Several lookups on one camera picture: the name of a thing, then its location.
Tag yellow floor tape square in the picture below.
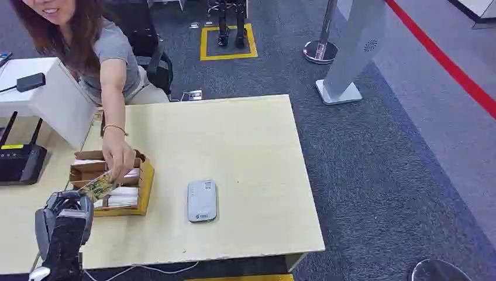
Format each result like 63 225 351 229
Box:
199 23 259 62

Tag black power adapter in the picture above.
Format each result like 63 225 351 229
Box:
16 72 47 94

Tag printed yellow-green card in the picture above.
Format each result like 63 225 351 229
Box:
77 172 118 203

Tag white box cabinet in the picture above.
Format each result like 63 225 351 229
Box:
0 57 98 150

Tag pale wooden desk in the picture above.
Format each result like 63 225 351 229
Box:
0 94 326 276

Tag chrome round base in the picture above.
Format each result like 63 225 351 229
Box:
409 258 474 281

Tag red floor tape line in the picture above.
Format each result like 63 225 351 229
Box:
384 0 496 121

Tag yellow floor tape strip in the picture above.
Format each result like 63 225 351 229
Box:
185 274 295 281

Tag grey card reader device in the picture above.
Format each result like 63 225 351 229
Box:
187 179 219 224

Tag black humanoid robot legs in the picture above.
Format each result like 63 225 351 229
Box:
208 0 249 50

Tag thin gold bracelet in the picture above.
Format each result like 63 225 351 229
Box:
102 124 129 137

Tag person's hand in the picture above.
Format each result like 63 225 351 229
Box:
101 133 137 184

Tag black router with antennas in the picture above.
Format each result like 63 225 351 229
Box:
0 111 49 187

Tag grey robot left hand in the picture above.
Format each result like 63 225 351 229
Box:
34 190 95 260

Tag person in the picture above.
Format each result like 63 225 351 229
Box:
9 0 170 184

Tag black office chair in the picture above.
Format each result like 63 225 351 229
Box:
104 0 174 96

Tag grey sign stand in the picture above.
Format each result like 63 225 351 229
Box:
314 0 388 106

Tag wooden card box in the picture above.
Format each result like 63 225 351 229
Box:
69 149 156 218

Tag white cable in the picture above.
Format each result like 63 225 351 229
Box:
82 261 201 281

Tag large white card stack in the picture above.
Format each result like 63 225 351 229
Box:
107 187 139 208

